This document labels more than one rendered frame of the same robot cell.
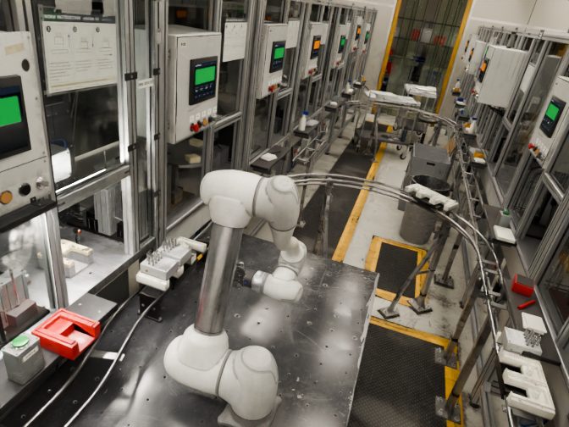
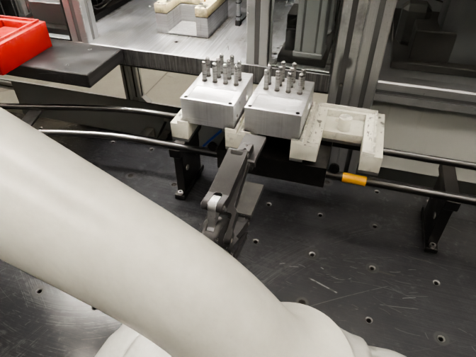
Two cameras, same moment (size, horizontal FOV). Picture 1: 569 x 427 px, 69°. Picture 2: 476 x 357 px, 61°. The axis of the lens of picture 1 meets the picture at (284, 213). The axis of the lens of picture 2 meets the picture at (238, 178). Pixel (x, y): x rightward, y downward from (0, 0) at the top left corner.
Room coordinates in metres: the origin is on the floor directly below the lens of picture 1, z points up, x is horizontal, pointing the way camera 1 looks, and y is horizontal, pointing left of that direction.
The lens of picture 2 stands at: (1.52, -0.17, 1.27)
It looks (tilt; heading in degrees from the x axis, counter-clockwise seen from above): 40 degrees down; 93
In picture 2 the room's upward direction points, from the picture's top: straight up
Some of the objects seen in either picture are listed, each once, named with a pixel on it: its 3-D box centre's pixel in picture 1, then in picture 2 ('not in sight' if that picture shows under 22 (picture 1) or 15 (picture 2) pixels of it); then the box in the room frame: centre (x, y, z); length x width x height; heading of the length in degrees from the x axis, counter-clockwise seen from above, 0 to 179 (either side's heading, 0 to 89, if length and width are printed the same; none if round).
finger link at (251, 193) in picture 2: not in sight; (248, 199); (1.51, 0.27, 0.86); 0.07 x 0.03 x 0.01; 75
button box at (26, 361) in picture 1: (21, 356); not in sight; (0.84, 0.69, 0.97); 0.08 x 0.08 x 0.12; 76
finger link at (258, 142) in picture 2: not in sight; (248, 151); (1.51, 0.27, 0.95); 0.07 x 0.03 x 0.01; 75
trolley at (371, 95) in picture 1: (385, 122); not in sight; (6.60, -1.36, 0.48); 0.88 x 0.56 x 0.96; 94
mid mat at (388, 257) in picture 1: (396, 268); not in sight; (3.16, -1.06, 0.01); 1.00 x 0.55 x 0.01; 166
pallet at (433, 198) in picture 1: (429, 199); not in sight; (2.83, -1.04, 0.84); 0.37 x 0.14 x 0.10; 44
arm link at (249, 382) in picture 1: (251, 377); not in sight; (1.00, 0.02, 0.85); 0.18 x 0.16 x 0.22; 80
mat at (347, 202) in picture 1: (356, 165); not in sight; (5.74, -0.93, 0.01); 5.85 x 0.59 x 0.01; 166
